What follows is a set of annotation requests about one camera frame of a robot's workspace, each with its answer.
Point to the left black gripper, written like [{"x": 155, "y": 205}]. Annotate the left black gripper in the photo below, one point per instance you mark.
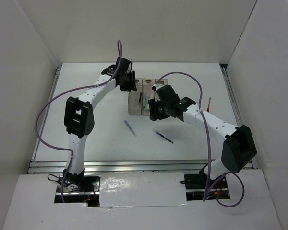
[{"x": 131, "y": 86}]

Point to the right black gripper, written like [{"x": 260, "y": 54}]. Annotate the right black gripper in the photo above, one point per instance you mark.
[{"x": 154, "y": 114}]

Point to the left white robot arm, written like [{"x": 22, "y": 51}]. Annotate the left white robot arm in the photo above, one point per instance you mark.
[{"x": 79, "y": 114}]

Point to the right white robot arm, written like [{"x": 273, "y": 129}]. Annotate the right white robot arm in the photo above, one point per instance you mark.
[{"x": 238, "y": 147}]

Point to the left clear plastic container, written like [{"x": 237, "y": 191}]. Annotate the left clear plastic container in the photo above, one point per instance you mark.
[{"x": 133, "y": 96}]

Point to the clear plastic container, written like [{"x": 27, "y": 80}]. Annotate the clear plastic container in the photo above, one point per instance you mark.
[
  {"x": 161, "y": 83},
  {"x": 133, "y": 96},
  {"x": 147, "y": 94}
]

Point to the middle clear plastic container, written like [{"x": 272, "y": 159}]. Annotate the middle clear plastic container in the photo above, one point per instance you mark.
[{"x": 147, "y": 94}]

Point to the right clear plastic container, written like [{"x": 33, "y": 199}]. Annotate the right clear plastic container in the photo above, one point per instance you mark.
[{"x": 161, "y": 83}]

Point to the dark purple gel pen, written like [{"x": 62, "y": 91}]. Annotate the dark purple gel pen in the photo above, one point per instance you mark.
[{"x": 162, "y": 136}]

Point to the red white pen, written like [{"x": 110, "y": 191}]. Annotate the red white pen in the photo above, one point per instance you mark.
[{"x": 209, "y": 103}]

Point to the white cover plate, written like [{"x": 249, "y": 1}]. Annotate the white cover plate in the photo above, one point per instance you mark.
[{"x": 142, "y": 189}]

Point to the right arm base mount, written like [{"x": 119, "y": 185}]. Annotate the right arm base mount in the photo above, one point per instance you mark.
[{"x": 197, "y": 182}]

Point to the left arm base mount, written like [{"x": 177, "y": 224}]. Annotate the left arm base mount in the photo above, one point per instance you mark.
[{"x": 86, "y": 191}]

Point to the aluminium frame rail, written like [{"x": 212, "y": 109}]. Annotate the aluminium frame rail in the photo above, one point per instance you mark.
[{"x": 111, "y": 147}]

